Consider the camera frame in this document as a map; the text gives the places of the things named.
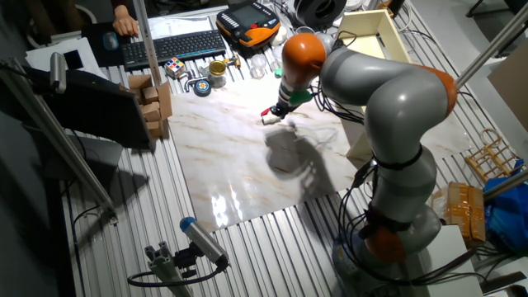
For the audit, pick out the round aluminium pole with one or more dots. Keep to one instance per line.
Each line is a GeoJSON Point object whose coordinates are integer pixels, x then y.
{"type": "Point", "coordinates": [507, 185]}
{"type": "Point", "coordinates": [491, 45]}

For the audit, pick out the white paper black square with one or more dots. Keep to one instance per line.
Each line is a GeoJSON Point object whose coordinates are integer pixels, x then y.
{"type": "Point", "coordinates": [45, 57]}

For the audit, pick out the frosted plastic cup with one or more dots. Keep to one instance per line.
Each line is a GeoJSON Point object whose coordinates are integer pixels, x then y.
{"type": "Point", "coordinates": [277, 57]}
{"type": "Point", "coordinates": [258, 66]}

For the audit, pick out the rubik's cube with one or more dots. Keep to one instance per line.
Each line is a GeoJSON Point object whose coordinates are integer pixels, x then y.
{"type": "Point", "coordinates": [174, 67]}

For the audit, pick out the marble pattern board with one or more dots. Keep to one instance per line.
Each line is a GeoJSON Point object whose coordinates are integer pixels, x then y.
{"type": "Point", "coordinates": [231, 165]}

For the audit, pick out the black filament spool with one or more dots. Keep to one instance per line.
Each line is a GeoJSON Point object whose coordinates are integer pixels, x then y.
{"type": "Point", "coordinates": [319, 12]}

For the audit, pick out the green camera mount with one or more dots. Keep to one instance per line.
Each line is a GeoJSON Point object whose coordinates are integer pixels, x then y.
{"type": "Point", "coordinates": [300, 97]}

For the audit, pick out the brass pipe fitting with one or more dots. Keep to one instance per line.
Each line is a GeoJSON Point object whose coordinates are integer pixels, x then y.
{"type": "Point", "coordinates": [233, 62]}

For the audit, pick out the black flat panel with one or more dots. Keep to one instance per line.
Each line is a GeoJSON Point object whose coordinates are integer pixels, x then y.
{"type": "Point", "coordinates": [95, 111]}

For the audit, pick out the black puck blue logo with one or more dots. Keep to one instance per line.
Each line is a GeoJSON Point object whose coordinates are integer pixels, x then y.
{"type": "Point", "coordinates": [202, 88]}

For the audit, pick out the black keyboard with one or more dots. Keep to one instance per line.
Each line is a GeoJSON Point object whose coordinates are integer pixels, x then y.
{"type": "Point", "coordinates": [173, 47]}

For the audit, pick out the glass jar gold lid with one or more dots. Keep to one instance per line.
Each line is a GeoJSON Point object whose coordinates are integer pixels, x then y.
{"type": "Point", "coordinates": [217, 70]}

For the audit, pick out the silver bar camera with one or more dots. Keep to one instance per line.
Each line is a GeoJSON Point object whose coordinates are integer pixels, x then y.
{"type": "Point", "coordinates": [204, 241]}
{"type": "Point", "coordinates": [58, 72]}

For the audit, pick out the person hand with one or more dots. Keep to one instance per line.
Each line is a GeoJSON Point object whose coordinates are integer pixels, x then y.
{"type": "Point", "coordinates": [125, 22]}

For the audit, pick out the white printed paper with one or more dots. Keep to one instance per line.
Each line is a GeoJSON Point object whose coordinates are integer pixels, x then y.
{"type": "Point", "coordinates": [177, 26]}

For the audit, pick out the grey computer mouse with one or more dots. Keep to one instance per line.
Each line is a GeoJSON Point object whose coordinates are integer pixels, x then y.
{"type": "Point", "coordinates": [110, 41]}

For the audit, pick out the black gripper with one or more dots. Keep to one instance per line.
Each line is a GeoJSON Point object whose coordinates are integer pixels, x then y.
{"type": "Point", "coordinates": [285, 108]}

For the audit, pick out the blue bag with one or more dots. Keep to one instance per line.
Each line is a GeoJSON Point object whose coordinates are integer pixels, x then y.
{"type": "Point", "coordinates": [509, 214]}

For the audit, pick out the short aluminium profile stub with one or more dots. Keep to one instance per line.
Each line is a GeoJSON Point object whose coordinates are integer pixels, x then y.
{"type": "Point", "coordinates": [165, 268]}

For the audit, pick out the black orange teach pendant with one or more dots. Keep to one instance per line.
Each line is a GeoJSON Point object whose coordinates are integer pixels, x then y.
{"type": "Point", "coordinates": [247, 18]}

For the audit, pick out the white rounded plastic object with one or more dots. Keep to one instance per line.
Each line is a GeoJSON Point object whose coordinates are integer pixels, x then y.
{"type": "Point", "coordinates": [279, 36]}

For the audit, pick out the brown taped package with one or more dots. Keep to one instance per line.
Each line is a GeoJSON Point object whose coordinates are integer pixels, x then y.
{"type": "Point", "coordinates": [460, 210]}

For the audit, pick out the brown cardboard sheet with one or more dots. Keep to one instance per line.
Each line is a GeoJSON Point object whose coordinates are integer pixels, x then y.
{"type": "Point", "coordinates": [511, 82]}

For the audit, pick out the black mouse pad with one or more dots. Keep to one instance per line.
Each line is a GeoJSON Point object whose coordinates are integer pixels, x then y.
{"type": "Point", "coordinates": [92, 45]}

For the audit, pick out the chrome faucet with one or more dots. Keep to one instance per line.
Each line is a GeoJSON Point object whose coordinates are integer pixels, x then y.
{"type": "Point", "coordinates": [189, 80]}

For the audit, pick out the wooden rack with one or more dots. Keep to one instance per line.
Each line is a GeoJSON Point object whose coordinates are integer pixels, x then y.
{"type": "Point", "coordinates": [493, 161]}

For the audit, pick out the long aluminium beam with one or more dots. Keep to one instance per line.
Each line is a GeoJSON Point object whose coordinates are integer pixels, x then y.
{"type": "Point", "coordinates": [62, 144]}

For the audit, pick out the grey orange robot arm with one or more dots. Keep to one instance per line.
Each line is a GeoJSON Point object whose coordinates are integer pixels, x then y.
{"type": "Point", "coordinates": [396, 103]}

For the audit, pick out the aluminium profile post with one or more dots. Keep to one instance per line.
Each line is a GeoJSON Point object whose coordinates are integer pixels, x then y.
{"type": "Point", "coordinates": [146, 41]}

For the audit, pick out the wooden blocks stack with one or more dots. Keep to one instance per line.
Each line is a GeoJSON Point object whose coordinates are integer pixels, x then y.
{"type": "Point", "coordinates": [165, 101]}

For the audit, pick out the cream wooden shelf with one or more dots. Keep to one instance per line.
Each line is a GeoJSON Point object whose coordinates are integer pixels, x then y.
{"type": "Point", "coordinates": [396, 37]}

